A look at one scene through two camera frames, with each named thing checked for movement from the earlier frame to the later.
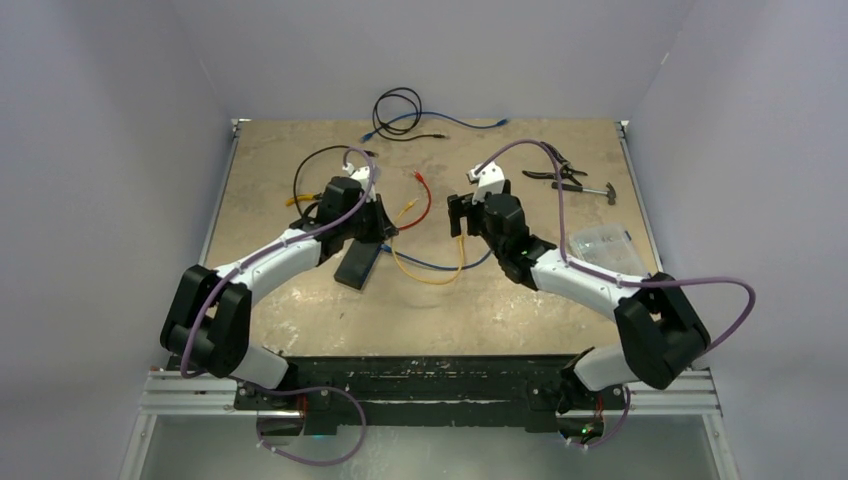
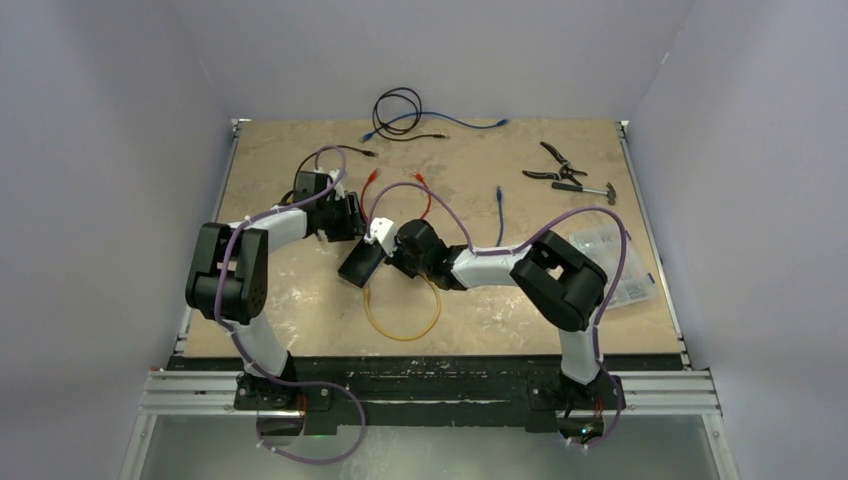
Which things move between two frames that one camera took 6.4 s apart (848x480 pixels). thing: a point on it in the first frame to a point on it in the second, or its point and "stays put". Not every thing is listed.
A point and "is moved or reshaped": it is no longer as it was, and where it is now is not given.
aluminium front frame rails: [679, 393] stays put
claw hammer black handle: [610, 190] stays put
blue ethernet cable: [388, 249] is moved or reshaped
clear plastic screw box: [607, 246] stays put
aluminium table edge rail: [621, 129] stays put
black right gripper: [462, 207] to [396, 259]
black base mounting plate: [431, 391] stays put
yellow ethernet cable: [307, 198] is moved or reshaped
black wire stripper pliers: [567, 171] stays put
